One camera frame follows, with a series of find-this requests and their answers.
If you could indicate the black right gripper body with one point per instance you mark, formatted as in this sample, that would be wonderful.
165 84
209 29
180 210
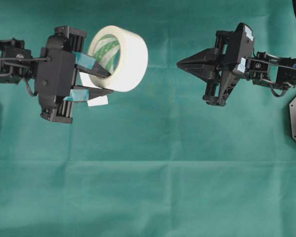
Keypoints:
217 94

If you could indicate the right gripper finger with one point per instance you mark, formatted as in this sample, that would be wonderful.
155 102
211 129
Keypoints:
207 56
206 72

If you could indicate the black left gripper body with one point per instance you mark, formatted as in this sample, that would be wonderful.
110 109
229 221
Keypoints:
55 77

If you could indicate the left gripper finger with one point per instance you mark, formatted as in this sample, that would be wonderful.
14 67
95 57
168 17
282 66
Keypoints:
89 65
80 93

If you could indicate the white duct tape roll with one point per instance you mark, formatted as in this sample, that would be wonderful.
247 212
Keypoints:
121 52

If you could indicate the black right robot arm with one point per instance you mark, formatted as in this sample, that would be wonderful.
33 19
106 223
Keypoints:
276 73

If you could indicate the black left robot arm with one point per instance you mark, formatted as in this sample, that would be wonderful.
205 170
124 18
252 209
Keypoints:
17 63

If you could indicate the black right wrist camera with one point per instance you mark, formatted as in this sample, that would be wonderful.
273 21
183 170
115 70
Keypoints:
240 47

